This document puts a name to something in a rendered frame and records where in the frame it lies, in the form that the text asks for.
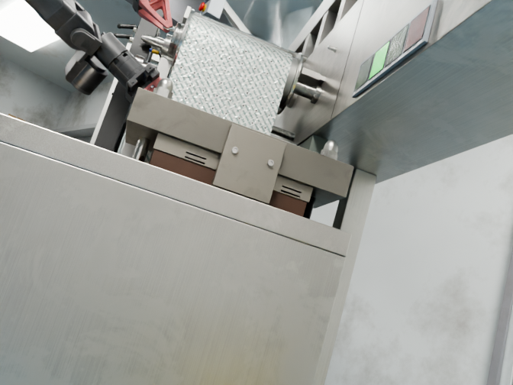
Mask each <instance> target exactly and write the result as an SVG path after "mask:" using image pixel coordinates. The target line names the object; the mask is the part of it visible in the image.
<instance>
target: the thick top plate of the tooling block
mask: <svg viewBox="0 0 513 385"><path fill-rule="evenodd" d="M232 124H234V125H238V126H240V127H242V128H246V129H248V130H251V131H254V132H256V133H259V134H262V135H265V136H267V137H269V138H273V139H275V140H278V141H281V142H283V143H286V148H285V152H284V154H283V157H282V162H281V164H280V168H279V172H278V176H282V177H285V178H286V179H289V180H293V181H296V182H297V183H301V184H304V185H306V186H310V187H312V188H313V190H312V193H311V196H313V197H315V203H314V207H313V208H314V209H316V208H318V207H321V206H323V205H327V204H329V203H332V202H335V201H337V200H340V199H344V198H346V196H347V191H348V188H349V185H350V179H351V177H352V173H353V168H354V167H353V166H351V165H349V164H346V163H343V162H340V161H338V160H335V159H332V158H330V157H326V156H324V155H322V154H318V153H315V152H314V151H311V150H308V149H305V148H303V147H300V146H297V145H294V144H291V143H289V142H286V141H283V140H280V139H278V138H276V137H272V136H270V135H268V134H264V133H262V132H259V131H256V130H253V129H251V128H248V127H245V126H243V125H239V124H237V123H235V122H232V121H228V120H227V119H224V118H221V117H218V116H216V115H213V114H210V113H207V112H204V111H202V110H199V109H197V108H193V107H192V106H189V105H185V104H183V103H181V102H177V101H175V100H172V99H169V98H167V97H164V96H162V95H158V94H156V93H154V92H150V91H148V90H146V89H142V88H140V87H138V89H137V93H136V95H135V97H134V100H133V103H132V106H131V109H130V111H129V114H128V117H127V124H126V137H125V143H128V144H132V145H134V146H136V143H137V140H138V138H139V137H140V136H141V137H145V138H148V139H149V140H150V145H149V147H148V149H147V150H149V151H152V150H153V146H154V143H155V141H156V137H157V135H158V133H160V134H164V135H166V136H168V137H171V138H175V139H177V140H180V141H183V142H186V143H188V144H191V145H194V146H196V147H200V148H203V149H205V150H209V151H211V152H214V153H216V154H220V155H221V152H222V150H223V146H224V142H225V140H226V137H227V133H228V131H229V127H230V126H231V125H232Z"/></svg>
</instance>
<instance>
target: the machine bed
mask: <svg viewBox="0 0 513 385"><path fill-rule="evenodd" d="M0 141H1V142H3V143H6V144H10V145H12V146H15V147H19V148H21V149H24V150H28V151H30V152H33V153H36V154H39V155H41V156H44V157H48V158H50V159H53V160H57V161H59V162H62V163H66V164H69V165H71V166H74V167H78V168H80V169H83V170H87V171H89V172H92V173H96V174H98V175H101V176H105V177H108V178H110V179H113V180H117V181H119V182H122V183H126V184H128V185H131V186H135V187H137V188H140V189H144V190H146V191H149V192H152V193H156V194H158V195H161V196H165V197H167V198H170V199H174V200H176V201H179V202H183V203H185V204H188V205H192V206H194V207H197V208H200V209H204V210H206V211H209V212H213V213H215V214H218V215H222V216H224V217H227V218H231V219H233V220H236V221H239V222H243V223H245V224H248V225H252V226H254V227H257V228H261V229H263V230H266V231H270V232H272V233H275V234H278V235H281V236H284V237H287V238H291V239H293V240H296V241H300V242H302V243H305V244H309V245H311V246H314V247H317V248H320V249H323V250H326V251H330V252H332V253H335V254H339V255H341V256H344V257H346V256H347V251H348V247H349V244H350V239H351V236H352V234H351V233H348V232H345V231H342V230H340V229H337V228H333V227H331V226H328V225H324V224H321V223H319V222H316V221H313V220H311V219H308V218H304V217H301V216H299V215H295V214H293V213H291V212H287V211H284V210H281V209H278V208H275V207H272V206H270V205H267V204H264V203H261V202H258V201H255V200H252V199H248V198H246V197H243V196H240V195H238V194H235V193H232V192H228V191H226V190H223V189H219V188H217V187H215V186H211V185H208V184H206V183H202V182H199V181H197V180H193V179H191V178H188V177H186V176H182V175H179V174H177V173H173V172H170V171H168V170H164V169H162V168H159V167H155V166H153V165H150V164H148V163H144V162H141V161H139V160H135V159H133V158H130V157H126V156H124V155H121V154H117V153H115V152H113V151H110V150H106V149H104V148H101V147H97V146H95V145H92V144H89V143H86V142H84V141H80V140H77V139H75V138H72V137H68V136H66V135H64V134H60V133H57V132H55V131H51V130H48V129H46V128H42V127H40V126H37V125H33V124H31V123H28V122H26V121H22V120H19V119H16V118H13V117H11V116H8V115H4V114H2V113H0Z"/></svg>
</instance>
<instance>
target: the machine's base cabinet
mask: <svg viewBox="0 0 513 385"><path fill-rule="evenodd" d="M345 260H346V258H345V257H344V256H341V255H339V254H335V253H332V252H330V251H326V250H323V249H320V248H318V247H314V246H311V245H309V244H305V243H302V242H300V241H296V240H293V239H291V238H287V237H284V236H281V235H278V234H275V233H272V232H270V231H266V230H263V229H261V228H257V227H254V226H252V225H248V224H245V223H243V222H239V221H236V220H233V219H231V218H227V217H224V216H222V215H218V214H215V213H213V212H209V211H206V210H204V209H200V208H197V207H194V206H192V205H188V204H185V203H183V202H179V201H176V200H174V199H170V198H167V197H165V196H161V195H158V194H156V193H153V192H149V191H146V190H144V189H140V188H137V187H135V186H131V185H128V184H126V183H122V182H119V181H117V180H113V179H110V178H108V177H105V176H101V175H98V174H96V173H92V172H89V171H87V170H83V169H80V168H78V167H74V166H71V165H69V164H66V163H62V162H59V161H57V160H53V159H50V158H48V157H44V156H41V155H39V154H36V153H33V152H30V151H28V150H24V149H21V148H19V147H15V146H12V145H10V144H6V143H3V142H1V141H0V385H313V384H314V381H315V375H316V372H317V369H318V364H319V361H320V357H321V352H322V348H323V345H324V340H325V337H326V334H327V328H328V325H329V321H330V318H331V313H332V310H333V307H334V301H335V298H336V295H337V290H338V287H339V283H340V278H341V274H342V271H343V268H344V263H345Z"/></svg>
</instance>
